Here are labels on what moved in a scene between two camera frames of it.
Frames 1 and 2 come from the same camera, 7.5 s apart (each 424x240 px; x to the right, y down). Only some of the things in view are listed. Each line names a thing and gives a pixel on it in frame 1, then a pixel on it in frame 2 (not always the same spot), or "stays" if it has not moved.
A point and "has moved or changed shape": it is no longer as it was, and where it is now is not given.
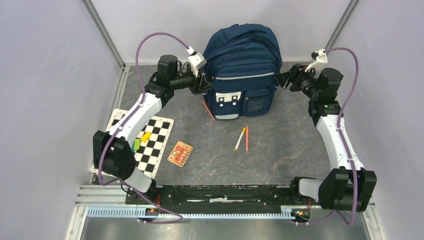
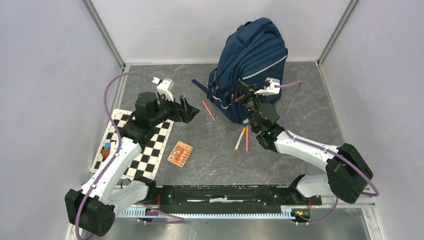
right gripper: (296, 73) -> (245, 92)
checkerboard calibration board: (151, 153) stays
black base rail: (255, 195) stays
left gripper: (202, 85) -> (184, 112)
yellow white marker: (240, 138) stays
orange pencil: (247, 138) stays
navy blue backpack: (243, 61) has moved or changed shape
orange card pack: (180, 154) stays
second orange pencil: (208, 110) stays
